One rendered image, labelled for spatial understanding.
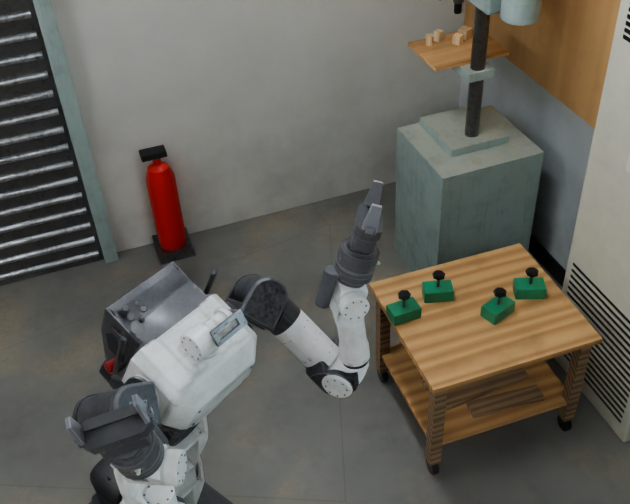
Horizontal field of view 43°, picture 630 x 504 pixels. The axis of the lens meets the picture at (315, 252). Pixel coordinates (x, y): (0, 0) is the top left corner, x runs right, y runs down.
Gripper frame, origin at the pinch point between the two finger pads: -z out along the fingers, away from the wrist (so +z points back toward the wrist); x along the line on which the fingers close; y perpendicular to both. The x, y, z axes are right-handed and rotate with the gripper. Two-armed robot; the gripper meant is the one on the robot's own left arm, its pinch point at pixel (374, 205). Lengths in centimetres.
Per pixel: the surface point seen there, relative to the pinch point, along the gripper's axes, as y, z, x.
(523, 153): -72, 47, -171
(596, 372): -114, 101, -105
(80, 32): 121, 48, -179
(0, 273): 147, 173, -165
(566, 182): -98, 59, -179
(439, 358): -45, 89, -72
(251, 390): 15, 155, -106
